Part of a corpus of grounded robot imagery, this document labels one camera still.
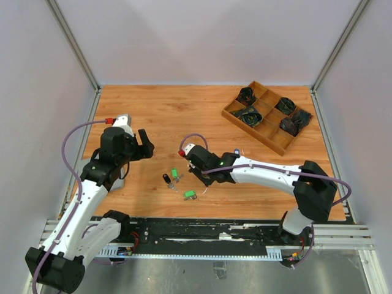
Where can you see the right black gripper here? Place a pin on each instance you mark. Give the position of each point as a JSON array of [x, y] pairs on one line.
[[195, 171]]

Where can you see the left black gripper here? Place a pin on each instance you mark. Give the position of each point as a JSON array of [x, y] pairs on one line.
[[144, 150]]

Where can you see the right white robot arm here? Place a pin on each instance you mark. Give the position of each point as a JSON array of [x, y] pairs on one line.
[[313, 190]]

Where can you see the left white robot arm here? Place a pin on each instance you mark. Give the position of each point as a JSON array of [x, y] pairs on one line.
[[61, 261]]

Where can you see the green tagged key lower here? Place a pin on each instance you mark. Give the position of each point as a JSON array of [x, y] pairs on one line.
[[190, 195]]

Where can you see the grey felt pad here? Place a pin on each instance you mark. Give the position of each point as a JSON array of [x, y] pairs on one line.
[[118, 184]]

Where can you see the rolled dark tie front-left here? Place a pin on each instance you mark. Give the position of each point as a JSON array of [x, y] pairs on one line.
[[248, 115]]

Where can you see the rolled dark tie top-left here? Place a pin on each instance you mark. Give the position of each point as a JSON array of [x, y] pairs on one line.
[[246, 96]]

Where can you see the wooden compartment tray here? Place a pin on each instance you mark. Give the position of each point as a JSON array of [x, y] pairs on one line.
[[268, 131]]

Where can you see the rolled dark tie right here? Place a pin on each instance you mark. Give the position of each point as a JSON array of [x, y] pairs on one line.
[[294, 124]]

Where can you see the rolled dark tie top-right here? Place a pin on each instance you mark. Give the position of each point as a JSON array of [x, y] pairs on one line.
[[285, 105]]

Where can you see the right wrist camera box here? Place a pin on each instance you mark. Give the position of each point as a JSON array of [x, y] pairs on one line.
[[188, 148]]

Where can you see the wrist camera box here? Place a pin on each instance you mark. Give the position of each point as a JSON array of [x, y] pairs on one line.
[[188, 148], [122, 121]]

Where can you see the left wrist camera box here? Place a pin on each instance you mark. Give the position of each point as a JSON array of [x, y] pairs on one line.
[[122, 121]]

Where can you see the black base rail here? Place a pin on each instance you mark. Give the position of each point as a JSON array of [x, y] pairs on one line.
[[204, 238]]

